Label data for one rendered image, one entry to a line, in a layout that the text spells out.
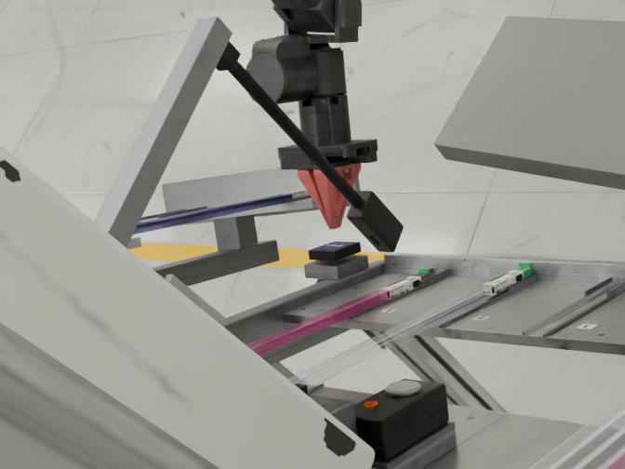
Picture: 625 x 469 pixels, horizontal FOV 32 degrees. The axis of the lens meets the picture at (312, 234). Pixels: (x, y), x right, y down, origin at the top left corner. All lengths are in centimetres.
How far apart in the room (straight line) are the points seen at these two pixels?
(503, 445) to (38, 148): 290
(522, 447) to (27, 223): 55
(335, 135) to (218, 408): 97
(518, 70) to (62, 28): 257
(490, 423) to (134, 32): 292
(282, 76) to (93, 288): 93
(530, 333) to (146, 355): 77
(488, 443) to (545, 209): 149
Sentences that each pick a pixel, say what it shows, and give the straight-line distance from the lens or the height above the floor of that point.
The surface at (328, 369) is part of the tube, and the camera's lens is 93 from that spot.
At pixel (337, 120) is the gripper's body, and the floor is 90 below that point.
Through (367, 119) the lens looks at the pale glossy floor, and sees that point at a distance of 265.
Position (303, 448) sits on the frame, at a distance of 31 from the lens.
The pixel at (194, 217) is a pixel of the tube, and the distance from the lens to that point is 124.
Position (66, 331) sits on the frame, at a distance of 25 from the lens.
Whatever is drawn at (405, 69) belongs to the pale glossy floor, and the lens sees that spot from 270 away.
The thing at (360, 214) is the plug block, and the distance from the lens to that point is 71.
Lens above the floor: 165
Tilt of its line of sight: 41 degrees down
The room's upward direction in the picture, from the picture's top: 45 degrees counter-clockwise
